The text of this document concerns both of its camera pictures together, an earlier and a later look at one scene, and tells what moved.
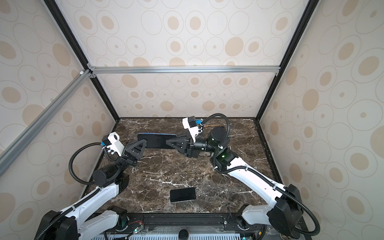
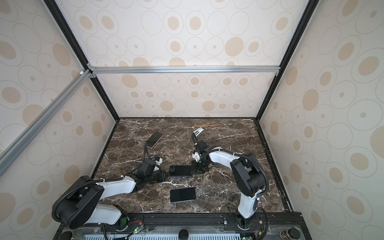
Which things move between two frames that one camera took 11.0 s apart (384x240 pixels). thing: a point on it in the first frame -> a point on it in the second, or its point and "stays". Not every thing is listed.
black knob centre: x=183 y=234 stays
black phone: x=156 y=140 -> x=180 y=171
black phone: x=182 y=194 stays
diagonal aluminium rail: x=10 y=151 stays
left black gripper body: x=126 y=161 -> x=155 y=178
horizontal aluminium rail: x=157 y=70 stays
